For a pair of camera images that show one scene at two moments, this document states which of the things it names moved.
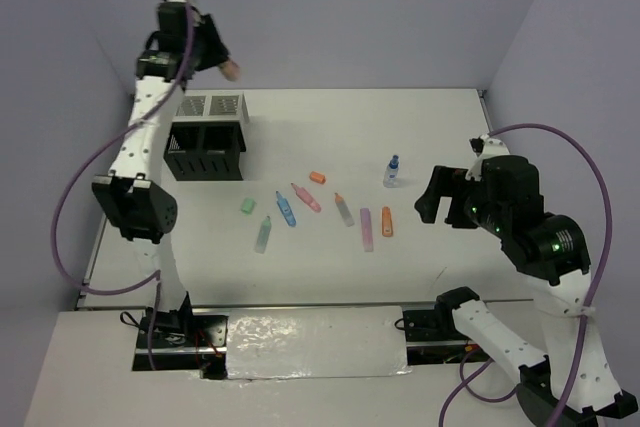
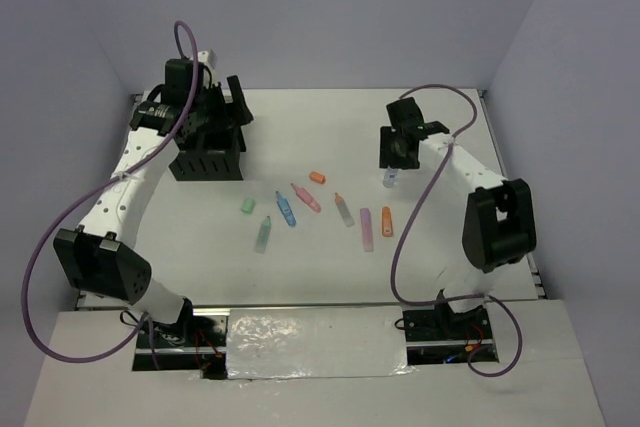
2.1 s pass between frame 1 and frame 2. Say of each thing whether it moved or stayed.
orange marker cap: stayed
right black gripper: moved
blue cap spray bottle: stayed
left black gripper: moved
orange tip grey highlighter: stayed
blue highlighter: stayed
